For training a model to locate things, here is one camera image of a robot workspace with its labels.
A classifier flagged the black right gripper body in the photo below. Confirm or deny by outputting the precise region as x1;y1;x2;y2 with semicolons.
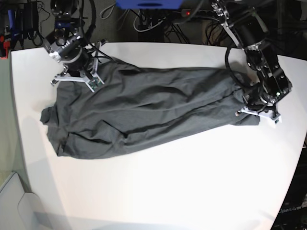
50;39;103;86

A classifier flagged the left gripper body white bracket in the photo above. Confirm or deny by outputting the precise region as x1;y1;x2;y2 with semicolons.
236;92;281;124

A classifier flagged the dark grey t-shirt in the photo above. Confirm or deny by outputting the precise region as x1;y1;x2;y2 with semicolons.
40;62;260;160

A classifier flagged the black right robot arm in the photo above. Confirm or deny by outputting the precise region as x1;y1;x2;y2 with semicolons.
43;0;111;92

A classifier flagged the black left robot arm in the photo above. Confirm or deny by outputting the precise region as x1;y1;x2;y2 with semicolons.
174;0;292;124

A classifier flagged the blue plastic box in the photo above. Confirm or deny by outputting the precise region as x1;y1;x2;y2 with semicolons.
116;0;183;9

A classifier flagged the red black clamp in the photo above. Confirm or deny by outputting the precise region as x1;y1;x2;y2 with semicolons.
0;34;11;59

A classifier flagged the black power strip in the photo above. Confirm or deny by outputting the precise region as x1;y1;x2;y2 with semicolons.
180;9;224;21

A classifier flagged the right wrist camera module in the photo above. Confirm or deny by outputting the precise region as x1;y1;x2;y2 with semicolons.
86;77;105;92

